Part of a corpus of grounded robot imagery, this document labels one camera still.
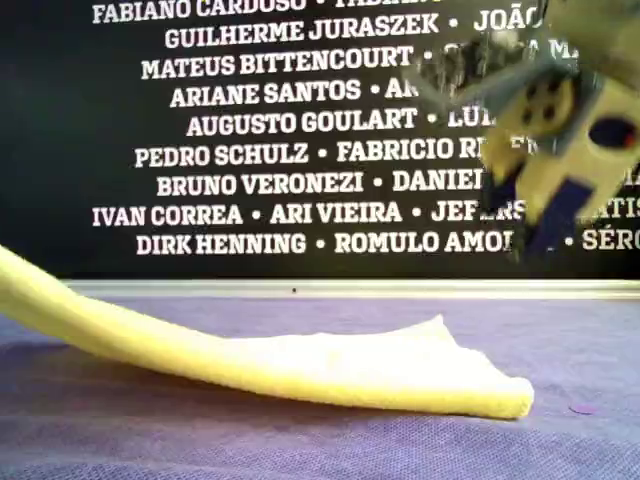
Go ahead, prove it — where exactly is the purple table cover sheet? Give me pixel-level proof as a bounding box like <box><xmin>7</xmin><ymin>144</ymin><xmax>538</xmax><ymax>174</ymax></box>
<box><xmin>0</xmin><ymin>294</ymin><xmax>640</xmax><ymax>480</ymax></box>

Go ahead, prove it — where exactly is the yellow microfibre cloth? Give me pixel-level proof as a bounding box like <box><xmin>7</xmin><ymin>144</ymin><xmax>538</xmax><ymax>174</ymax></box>
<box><xmin>0</xmin><ymin>243</ymin><xmax>535</xmax><ymax>420</ymax></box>

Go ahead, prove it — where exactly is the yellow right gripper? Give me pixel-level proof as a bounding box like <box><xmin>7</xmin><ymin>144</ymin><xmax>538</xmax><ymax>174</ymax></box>
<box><xmin>482</xmin><ymin>74</ymin><xmax>640</xmax><ymax>261</ymax></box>

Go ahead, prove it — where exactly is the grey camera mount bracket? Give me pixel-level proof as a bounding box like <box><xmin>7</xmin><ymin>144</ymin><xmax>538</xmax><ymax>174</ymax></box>
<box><xmin>464</xmin><ymin>57</ymin><xmax>601</xmax><ymax>156</ymax></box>

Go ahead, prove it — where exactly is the aluminium table frame rail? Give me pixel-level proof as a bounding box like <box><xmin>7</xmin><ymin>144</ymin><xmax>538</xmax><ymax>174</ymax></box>
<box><xmin>64</xmin><ymin>277</ymin><xmax>640</xmax><ymax>302</ymax></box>

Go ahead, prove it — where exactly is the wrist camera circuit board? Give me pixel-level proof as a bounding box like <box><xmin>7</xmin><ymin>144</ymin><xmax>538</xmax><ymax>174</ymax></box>
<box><xmin>412</xmin><ymin>29</ymin><xmax>509</xmax><ymax>104</ymax></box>

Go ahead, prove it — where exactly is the black banner with white names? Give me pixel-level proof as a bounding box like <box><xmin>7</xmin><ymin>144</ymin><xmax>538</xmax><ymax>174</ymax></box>
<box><xmin>0</xmin><ymin>0</ymin><xmax>640</xmax><ymax>282</ymax></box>

